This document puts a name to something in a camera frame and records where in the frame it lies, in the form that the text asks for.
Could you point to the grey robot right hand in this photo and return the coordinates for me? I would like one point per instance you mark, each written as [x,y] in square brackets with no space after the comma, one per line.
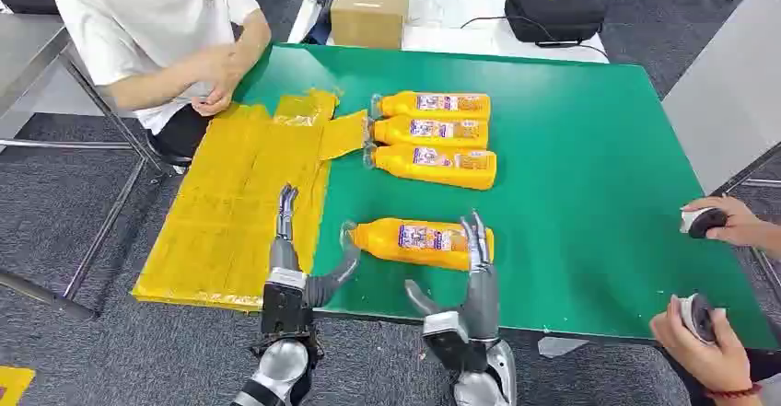
[482,299]

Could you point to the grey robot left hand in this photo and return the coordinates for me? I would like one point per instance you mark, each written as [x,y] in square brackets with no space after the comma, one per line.
[284,254]

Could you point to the orange drink bottle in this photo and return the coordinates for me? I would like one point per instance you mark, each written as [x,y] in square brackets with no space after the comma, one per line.
[396,166]
[390,132]
[399,105]
[378,241]

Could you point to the white black hand controller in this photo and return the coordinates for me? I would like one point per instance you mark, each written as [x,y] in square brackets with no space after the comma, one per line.
[705,221]
[698,318]

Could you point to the yellow plastic sheet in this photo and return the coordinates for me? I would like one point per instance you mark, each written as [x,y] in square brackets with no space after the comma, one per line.
[244,208]

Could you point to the white paper scrap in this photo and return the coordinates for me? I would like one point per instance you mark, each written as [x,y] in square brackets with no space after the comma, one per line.
[558,346]

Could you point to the green table mat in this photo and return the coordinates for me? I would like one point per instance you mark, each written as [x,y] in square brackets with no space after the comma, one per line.
[579,177]

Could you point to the seated person's right hand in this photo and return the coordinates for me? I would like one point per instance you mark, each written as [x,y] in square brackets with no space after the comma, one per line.
[210,104]

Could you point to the controller person's left hand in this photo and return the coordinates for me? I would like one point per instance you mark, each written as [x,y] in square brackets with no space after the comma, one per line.
[701,354]

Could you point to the controller person's hand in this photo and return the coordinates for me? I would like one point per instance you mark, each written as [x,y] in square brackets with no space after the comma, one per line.
[701,354]
[741,223]

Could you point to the person with controllers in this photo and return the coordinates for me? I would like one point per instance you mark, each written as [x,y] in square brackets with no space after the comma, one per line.
[720,373]

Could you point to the brown cardboard box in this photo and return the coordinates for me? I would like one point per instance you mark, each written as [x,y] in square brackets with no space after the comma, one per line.
[369,13]

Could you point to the white table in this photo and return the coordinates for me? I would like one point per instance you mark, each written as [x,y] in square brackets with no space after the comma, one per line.
[451,40]

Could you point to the seated person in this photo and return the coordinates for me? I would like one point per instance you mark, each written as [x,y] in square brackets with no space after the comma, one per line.
[140,25]

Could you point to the controller person's right hand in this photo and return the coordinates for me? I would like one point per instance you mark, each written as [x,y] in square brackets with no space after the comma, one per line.
[741,223]

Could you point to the grey table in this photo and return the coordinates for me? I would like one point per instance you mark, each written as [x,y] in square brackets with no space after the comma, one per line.
[726,92]

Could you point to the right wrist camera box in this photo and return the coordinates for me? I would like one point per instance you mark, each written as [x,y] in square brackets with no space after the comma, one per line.
[451,345]

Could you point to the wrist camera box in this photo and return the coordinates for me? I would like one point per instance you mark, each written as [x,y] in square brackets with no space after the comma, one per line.
[451,345]
[287,312]

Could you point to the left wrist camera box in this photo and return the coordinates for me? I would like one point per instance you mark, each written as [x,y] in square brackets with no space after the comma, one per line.
[287,312]

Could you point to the steel table with frame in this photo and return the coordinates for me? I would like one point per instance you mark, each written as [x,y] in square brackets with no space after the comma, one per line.
[27,49]

